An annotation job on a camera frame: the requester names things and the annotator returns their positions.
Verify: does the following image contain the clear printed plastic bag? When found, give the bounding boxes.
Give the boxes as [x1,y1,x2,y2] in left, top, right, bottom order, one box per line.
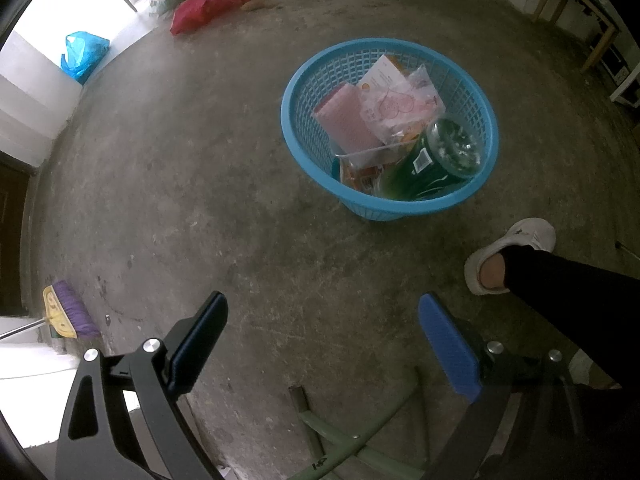
[359,64,447,147]

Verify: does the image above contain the purple and yellow broom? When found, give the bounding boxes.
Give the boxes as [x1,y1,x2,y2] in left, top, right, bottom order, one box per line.
[0,280,101,341]

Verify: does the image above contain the green plastic bottle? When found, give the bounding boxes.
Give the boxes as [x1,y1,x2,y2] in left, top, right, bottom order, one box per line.
[377,117,485,201]

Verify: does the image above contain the orange and white carton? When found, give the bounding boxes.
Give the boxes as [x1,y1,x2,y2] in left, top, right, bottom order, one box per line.
[356,54,416,96]

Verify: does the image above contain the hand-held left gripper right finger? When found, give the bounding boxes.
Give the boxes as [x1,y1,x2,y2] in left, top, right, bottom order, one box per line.
[417,292,592,480]

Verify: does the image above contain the orange snack wrapper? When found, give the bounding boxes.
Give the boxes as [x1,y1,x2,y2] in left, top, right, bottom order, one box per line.
[340,157,396,193]

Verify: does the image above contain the blue plastic basket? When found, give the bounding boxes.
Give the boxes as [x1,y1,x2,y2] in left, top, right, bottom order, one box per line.
[280,37,500,223]

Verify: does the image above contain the person's leg black trousers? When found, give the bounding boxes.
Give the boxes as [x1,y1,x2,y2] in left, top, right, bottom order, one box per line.
[477,245,640,391]

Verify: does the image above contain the blue plastic bag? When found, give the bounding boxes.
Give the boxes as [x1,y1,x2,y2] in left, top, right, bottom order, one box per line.
[61,31,111,85]

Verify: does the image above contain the wooden side table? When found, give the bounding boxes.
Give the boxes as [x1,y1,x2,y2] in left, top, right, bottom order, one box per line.
[535,0,621,73]

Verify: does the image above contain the dark wooden door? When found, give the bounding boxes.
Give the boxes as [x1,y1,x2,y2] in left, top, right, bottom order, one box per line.
[0,150,38,316]

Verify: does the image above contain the red plastic bag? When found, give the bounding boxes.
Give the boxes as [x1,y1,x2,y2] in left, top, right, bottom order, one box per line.
[170,0,251,36]

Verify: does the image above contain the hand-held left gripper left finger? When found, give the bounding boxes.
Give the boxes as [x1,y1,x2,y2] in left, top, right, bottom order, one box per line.
[55,290,230,480]

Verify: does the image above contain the green metal stool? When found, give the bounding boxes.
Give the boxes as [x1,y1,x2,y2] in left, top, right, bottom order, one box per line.
[289,380,436,480]

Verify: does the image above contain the pink patterned packet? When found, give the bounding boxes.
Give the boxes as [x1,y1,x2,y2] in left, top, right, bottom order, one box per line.
[312,85,386,153]

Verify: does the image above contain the white sneaker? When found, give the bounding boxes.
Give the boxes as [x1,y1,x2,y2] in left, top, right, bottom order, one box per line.
[464,217,557,296]

